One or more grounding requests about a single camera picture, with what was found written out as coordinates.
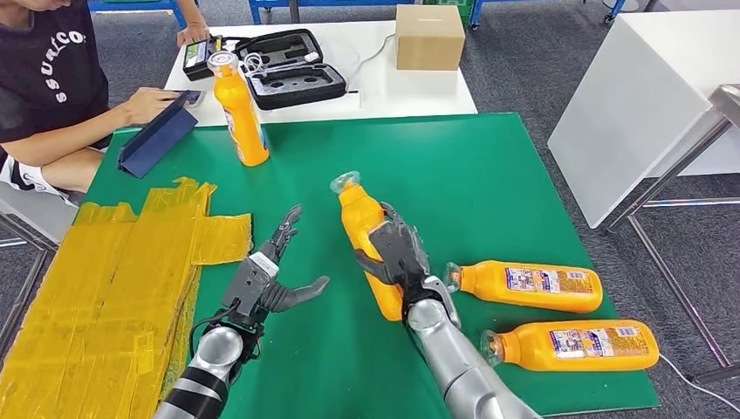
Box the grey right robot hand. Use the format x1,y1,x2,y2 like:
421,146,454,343
353,202,433,291

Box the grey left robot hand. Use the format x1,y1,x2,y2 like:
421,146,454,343
254,204,332,314

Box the orange detergent bottle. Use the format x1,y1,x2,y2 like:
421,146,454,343
207,51,271,168
330,170,406,323
445,260,604,314
481,319,661,373

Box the white table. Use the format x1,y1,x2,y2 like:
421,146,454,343
164,21,479,127

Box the blue folding tablet case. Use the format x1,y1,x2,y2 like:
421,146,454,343
118,92,199,179

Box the black foam-lined case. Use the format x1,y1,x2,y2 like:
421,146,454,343
236,29,348,111

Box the brown cardboard box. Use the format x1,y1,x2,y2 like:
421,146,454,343
394,4,467,72

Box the person's right hand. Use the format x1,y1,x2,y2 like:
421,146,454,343
121,86,183,127

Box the person's hand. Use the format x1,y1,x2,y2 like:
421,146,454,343
175,22,211,49
121,86,183,127

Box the black device with screen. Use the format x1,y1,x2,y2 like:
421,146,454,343
182,35,223,82

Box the grey stool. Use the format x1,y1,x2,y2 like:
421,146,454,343
0,182,79,244

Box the white cabinet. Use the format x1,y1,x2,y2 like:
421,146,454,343
546,10,740,230

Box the person's left hand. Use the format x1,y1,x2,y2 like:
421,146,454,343
175,22,211,49

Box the blue cart leg with caster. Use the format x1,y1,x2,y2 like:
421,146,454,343
602,0,627,25

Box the person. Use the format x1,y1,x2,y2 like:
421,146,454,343
0,0,210,206

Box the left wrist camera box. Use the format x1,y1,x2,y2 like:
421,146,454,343
222,252,280,318

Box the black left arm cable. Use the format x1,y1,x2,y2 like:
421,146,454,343
189,306,238,360

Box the thin grey table cable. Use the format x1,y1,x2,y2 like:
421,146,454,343
346,31,398,91

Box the white coiled cable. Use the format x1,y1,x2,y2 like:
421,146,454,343
243,51,322,78

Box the steel stool frame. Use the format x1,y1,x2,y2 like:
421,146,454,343
0,210,59,354

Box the blue metal rack frame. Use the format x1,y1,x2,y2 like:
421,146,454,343
86,0,189,29
248,0,487,30

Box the steel table frame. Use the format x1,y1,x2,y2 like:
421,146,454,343
604,83,740,386

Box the white floor cable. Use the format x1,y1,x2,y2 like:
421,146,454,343
659,354,740,412

